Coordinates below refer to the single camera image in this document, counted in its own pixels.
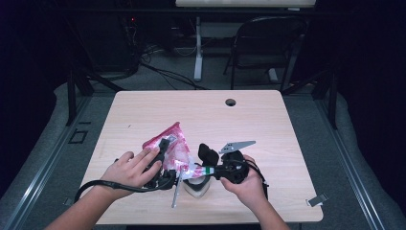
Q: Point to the red and white plastic bag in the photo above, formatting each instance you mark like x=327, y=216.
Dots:
x=177, y=150

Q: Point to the black folding chair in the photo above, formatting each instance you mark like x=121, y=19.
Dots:
x=268, y=60

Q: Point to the aluminium floor rail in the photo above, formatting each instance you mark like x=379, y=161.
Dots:
x=351, y=169
x=41, y=172

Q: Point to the person's left hand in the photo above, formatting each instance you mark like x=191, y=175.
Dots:
x=130, y=172

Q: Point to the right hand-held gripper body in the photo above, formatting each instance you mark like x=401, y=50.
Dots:
x=234, y=167

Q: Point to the white standing desk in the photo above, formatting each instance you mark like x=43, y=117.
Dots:
x=198, y=64

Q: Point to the person's right hand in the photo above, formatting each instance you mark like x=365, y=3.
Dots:
x=250, y=188

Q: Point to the dark equipment rack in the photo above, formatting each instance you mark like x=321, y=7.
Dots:
x=127, y=38

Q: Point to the black metal frame post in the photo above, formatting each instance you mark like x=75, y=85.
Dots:
x=72, y=102
x=332, y=105

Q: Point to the grey metal table bracket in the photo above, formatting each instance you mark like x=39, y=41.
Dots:
x=316, y=200
x=67, y=202

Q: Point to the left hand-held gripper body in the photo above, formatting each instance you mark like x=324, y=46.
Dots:
x=167, y=177

